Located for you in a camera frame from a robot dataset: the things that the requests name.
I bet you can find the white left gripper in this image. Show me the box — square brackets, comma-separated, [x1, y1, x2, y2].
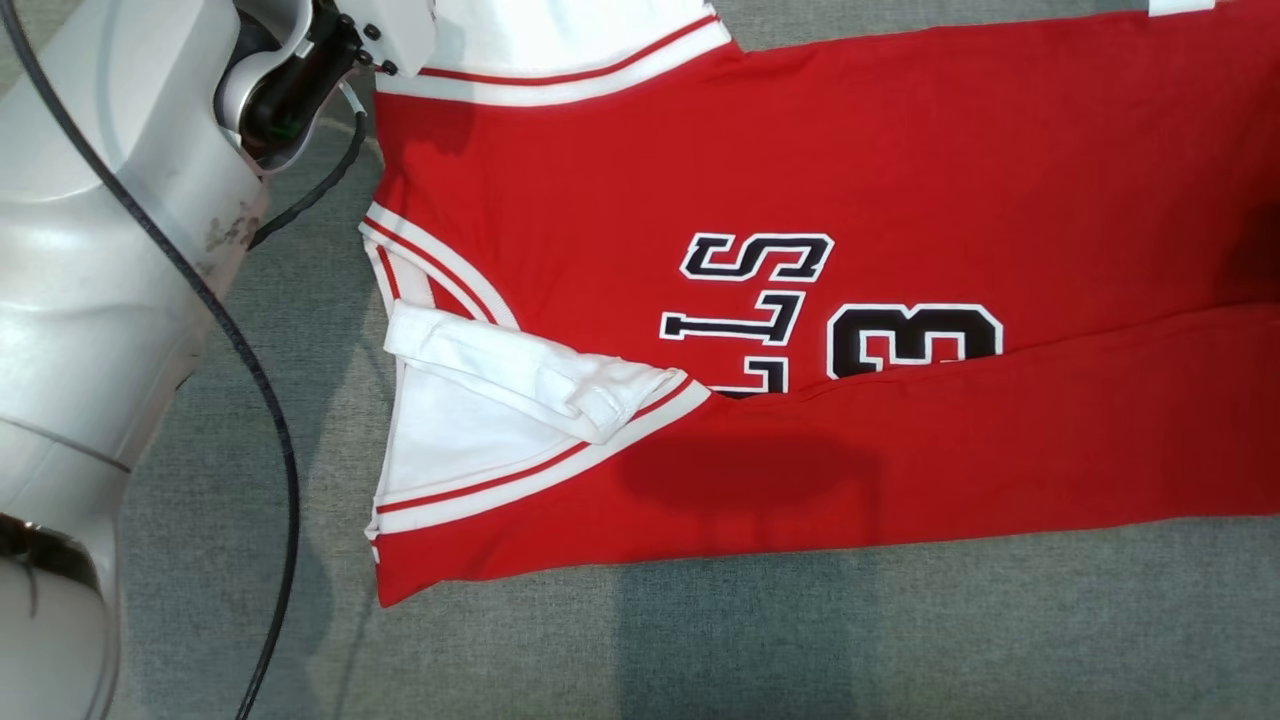
[335, 0, 438, 79]

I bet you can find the red white basketball jersey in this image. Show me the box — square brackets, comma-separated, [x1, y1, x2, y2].
[358, 0, 1280, 609]

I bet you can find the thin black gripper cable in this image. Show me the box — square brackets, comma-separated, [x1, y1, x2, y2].
[248, 85, 369, 251]

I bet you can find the black cable with teal connector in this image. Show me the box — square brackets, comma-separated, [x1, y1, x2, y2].
[0, 0, 301, 720]

